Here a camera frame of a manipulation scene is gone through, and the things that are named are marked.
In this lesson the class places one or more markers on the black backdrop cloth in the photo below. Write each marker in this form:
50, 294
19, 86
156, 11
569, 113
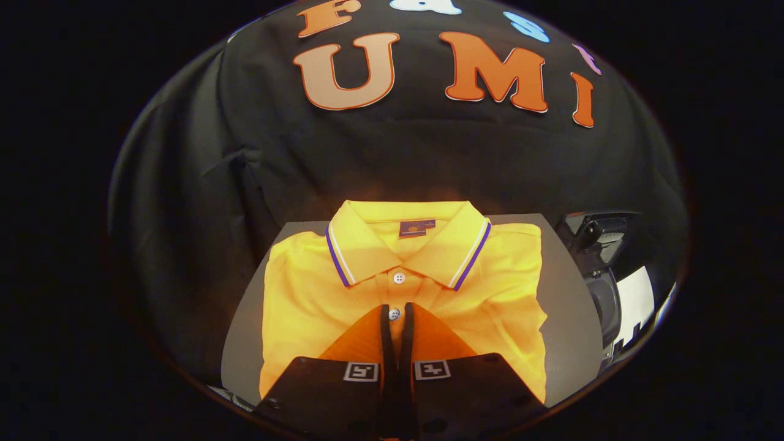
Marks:
398, 159

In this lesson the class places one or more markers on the grey washing machine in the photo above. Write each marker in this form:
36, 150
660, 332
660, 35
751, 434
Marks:
606, 300

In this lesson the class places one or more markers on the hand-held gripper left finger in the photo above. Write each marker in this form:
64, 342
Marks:
331, 398

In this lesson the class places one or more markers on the white sheet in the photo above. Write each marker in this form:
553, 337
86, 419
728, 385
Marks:
637, 303

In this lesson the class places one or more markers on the dark transparent washing machine lid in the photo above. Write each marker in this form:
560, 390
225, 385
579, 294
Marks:
597, 236

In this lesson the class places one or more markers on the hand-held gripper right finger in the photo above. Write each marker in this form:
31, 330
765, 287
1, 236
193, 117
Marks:
465, 398

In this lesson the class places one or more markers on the yellow polo shirt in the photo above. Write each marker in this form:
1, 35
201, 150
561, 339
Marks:
306, 306

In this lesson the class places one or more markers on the grey box stand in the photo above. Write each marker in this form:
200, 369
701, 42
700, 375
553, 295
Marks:
569, 318

